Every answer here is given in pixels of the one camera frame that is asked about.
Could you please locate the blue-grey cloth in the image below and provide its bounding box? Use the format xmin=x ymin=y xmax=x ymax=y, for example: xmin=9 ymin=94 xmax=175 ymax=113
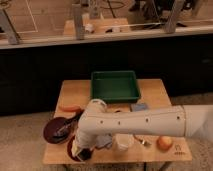
xmin=96 ymin=135 xmax=112 ymax=149

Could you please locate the green plastic tray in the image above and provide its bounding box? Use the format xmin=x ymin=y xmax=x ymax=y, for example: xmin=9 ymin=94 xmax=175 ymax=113
xmin=90 ymin=70 xmax=141 ymax=103

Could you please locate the orange carrot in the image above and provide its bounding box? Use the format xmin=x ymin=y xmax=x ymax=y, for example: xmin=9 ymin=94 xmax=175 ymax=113
xmin=59 ymin=106 xmax=82 ymax=112

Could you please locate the black spatula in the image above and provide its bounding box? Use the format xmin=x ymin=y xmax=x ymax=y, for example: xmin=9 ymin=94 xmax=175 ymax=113
xmin=53 ymin=115 xmax=81 ymax=138

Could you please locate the orange apple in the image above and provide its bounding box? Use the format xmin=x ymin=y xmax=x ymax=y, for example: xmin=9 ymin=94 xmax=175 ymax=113
xmin=157 ymin=136 xmax=173 ymax=151

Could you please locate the black eraser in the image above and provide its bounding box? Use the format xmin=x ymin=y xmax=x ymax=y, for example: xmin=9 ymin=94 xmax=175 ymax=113
xmin=78 ymin=149 xmax=92 ymax=161

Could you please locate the metal fork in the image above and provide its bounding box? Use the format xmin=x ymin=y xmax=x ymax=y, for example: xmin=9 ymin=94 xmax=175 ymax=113
xmin=133 ymin=135 xmax=151 ymax=147

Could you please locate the red bowl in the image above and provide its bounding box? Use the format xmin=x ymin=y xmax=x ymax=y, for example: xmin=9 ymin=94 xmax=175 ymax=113
xmin=67 ymin=138 xmax=83 ymax=162

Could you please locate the blue sponge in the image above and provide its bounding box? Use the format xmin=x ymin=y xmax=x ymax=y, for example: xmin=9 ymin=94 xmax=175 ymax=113
xmin=130 ymin=103 xmax=148 ymax=112

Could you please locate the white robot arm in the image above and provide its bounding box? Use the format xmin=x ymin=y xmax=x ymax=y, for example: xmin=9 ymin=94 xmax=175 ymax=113
xmin=71 ymin=99 xmax=213 ymax=157

